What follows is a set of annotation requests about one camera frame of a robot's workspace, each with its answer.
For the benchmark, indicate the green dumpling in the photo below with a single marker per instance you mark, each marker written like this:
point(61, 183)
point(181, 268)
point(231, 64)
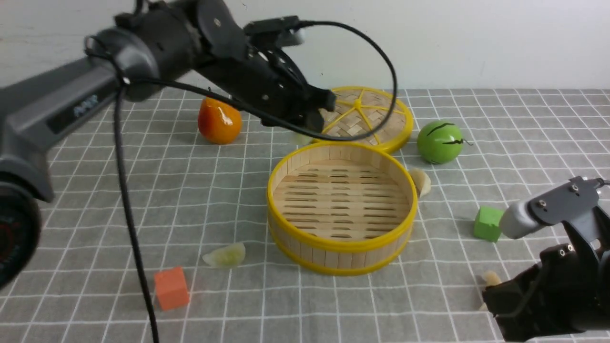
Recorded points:
point(300, 139)
point(226, 257)

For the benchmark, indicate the woven bamboo steamer lid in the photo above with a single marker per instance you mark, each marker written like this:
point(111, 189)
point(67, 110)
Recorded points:
point(360, 109)

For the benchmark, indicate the bamboo steamer tray yellow rim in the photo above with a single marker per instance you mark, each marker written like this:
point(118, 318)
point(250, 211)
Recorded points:
point(341, 208)

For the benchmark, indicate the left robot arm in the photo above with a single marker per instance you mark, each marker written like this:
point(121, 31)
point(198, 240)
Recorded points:
point(165, 43)

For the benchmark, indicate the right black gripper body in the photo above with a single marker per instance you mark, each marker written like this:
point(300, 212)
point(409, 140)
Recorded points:
point(558, 296)

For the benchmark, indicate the orange foam cube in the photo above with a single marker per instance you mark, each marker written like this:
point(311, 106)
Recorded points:
point(171, 289)

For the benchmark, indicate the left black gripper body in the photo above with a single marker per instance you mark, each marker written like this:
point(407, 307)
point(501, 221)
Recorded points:
point(269, 82)

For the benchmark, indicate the green foam cube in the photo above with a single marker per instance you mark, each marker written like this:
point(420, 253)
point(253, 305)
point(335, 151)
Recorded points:
point(486, 224)

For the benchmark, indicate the grey checked tablecloth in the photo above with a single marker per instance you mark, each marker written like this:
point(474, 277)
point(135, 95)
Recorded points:
point(190, 198)

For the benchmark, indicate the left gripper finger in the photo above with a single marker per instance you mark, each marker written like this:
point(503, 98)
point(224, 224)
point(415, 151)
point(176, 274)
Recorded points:
point(307, 107)

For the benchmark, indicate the orange toy pear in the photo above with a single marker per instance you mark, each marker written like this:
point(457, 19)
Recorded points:
point(218, 122)

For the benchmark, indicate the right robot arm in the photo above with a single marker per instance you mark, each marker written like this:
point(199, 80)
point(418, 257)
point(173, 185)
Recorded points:
point(574, 205)

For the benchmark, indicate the white dumpling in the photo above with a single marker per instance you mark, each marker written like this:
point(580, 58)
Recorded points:
point(421, 181)
point(491, 279)

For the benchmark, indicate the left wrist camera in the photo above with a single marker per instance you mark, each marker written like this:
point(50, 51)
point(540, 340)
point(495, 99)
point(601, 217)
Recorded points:
point(278, 32)

